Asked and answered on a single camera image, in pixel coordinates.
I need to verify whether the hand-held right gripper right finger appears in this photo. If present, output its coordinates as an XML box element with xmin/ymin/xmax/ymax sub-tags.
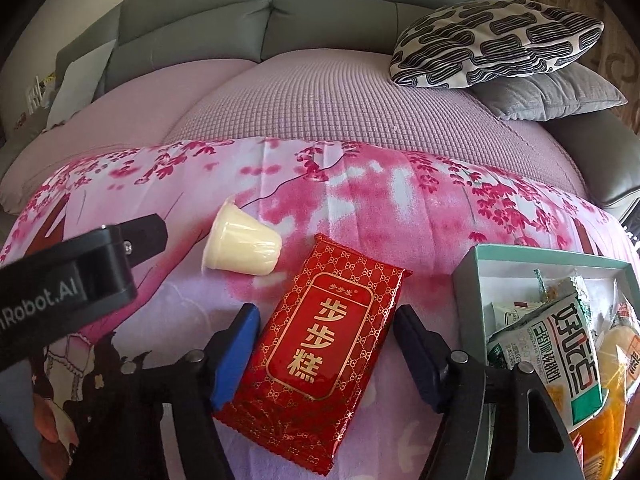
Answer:
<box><xmin>393</xmin><ymin>305</ymin><xmax>586</xmax><ymax>480</ymax></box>

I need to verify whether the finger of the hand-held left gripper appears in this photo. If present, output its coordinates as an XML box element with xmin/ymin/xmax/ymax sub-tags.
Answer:
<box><xmin>120</xmin><ymin>213</ymin><xmax>168</xmax><ymax>267</ymax></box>

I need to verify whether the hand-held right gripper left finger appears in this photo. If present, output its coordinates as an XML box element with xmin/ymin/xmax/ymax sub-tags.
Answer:
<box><xmin>67</xmin><ymin>302</ymin><xmax>262</xmax><ymax>480</ymax></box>

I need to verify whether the red gold patterned cake packet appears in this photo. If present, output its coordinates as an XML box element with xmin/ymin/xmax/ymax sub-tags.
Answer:
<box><xmin>212</xmin><ymin>234</ymin><xmax>413</xmax><ymax>478</ymax></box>

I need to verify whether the teal cardboard box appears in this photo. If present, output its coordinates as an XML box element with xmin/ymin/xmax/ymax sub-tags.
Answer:
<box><xmin>452</xmin><ymin>244</ymin><xmax>640</xmax><ymax>480</ymax></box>

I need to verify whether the cream jelly cup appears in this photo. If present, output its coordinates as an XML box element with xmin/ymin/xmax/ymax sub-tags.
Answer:
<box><xmin>201</xmin><ymin>198</ymin><xmax>283</xmax><ymax>277</ymax></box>

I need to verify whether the pale green snack packet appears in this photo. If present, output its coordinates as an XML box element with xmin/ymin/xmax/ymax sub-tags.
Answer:
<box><xmin>492</xmin><ymin>300</ymin><xmax>546</xmax><ymax>341</ymax></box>

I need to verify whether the green-edged cow biscuit packet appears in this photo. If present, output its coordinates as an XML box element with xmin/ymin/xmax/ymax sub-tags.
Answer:
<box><xmin>532</xmin><ymin>268</ymin><xmax>593</xmax><ymax>311</ymax></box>

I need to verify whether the small green white cracker packet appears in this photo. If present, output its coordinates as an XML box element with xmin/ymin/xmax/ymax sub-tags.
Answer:
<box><xmin>487</xmin><ymin>292</ymin><xmax>611</xmax><ymax>428</ymax></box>

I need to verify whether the orange snack packet with barcode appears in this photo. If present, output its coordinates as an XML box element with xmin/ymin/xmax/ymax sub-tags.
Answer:
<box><xmin>570</xmin><ymin>390</ymin><xmax>628</xmax><ymax>471</ymax></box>

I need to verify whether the clear bun packet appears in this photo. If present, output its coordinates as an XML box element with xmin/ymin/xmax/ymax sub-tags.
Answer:
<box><xmin>597</xmin><ymin>300</ymin><xmax>640</xmax><ymax>386</ymax></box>

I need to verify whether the light grey pillow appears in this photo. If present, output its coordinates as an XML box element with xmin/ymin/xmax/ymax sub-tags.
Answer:
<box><xmin>45</xmin><ymin>39</ymin><xmax>118</xmax><ymax>128</ymax></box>

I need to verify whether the printed cartoon blanket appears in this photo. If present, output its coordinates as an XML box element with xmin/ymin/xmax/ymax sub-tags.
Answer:
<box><xmin>0</xmin><ymin>137</ymin><xmax>636</xmax><ymax>480</ymax></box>

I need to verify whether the white small rack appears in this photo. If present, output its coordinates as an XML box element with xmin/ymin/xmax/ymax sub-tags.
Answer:
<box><xmin>27</xmin><ymin>74</ymin><xmax>56</xmax><ymax>113</ymax></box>

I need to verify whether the pink sofa cover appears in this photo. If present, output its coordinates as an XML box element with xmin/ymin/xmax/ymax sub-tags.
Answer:
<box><xmin>0</xmin><ymin>50</ymin><xmax>588</xmax><ymax>216</ymax></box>

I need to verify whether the grey sofa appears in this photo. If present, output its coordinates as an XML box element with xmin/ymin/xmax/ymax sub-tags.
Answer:
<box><xmin>0</xmin><ymin>0</ymin><xmax>640</xmax><ymax>211</ymax></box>

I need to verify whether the black white patterned pillow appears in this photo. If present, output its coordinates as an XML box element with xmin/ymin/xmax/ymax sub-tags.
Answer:
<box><xmin>390</xmin><ymin>2</ymin><xmax>605</xmax><ymax>90</ymax></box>

